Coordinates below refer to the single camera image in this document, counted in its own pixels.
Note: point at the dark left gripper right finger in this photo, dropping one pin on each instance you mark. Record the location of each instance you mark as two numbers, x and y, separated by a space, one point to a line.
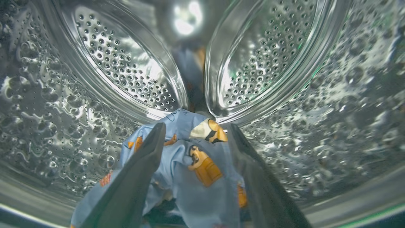
265 196

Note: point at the perforated steel washer drum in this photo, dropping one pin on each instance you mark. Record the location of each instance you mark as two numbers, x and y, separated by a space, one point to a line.
63 95

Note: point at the blue cartoon print garment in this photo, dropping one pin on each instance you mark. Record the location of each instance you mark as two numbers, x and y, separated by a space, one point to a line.
202 199

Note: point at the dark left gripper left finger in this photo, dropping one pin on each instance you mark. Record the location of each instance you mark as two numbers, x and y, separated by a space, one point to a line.
133 183

